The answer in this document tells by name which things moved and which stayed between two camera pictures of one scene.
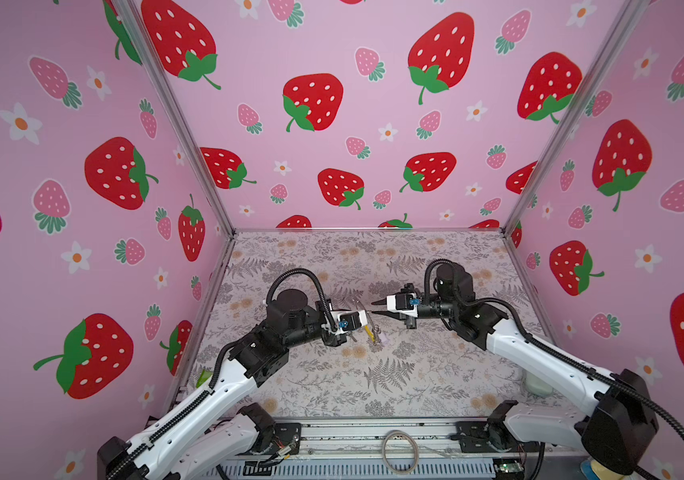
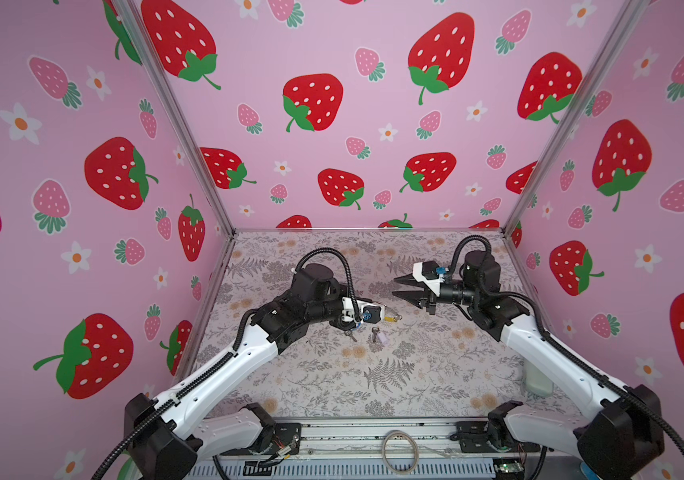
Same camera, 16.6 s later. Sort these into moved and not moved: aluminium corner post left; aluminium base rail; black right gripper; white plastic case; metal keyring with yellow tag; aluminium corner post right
Moved: metal keyring with yellow tag; black right gripper
Not moved: aluminium corner post right; aluminium base rail; aluminium corner post left; white plastic case
